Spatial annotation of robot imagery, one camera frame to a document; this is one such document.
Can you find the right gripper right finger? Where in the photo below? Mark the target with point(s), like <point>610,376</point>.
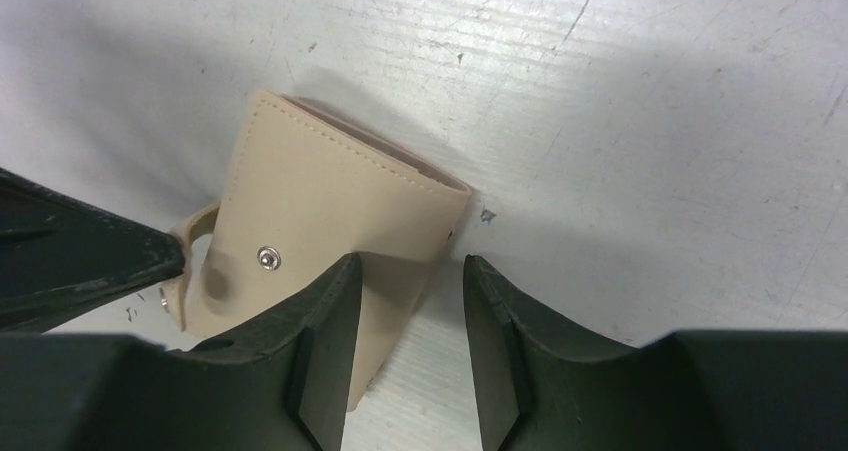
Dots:
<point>544,382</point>

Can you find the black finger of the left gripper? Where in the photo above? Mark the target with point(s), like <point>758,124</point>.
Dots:
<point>61,257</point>

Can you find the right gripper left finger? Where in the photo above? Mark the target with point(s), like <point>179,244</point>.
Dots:
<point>278,381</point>

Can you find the beige leather card holder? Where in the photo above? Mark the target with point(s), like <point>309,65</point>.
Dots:
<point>304,188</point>

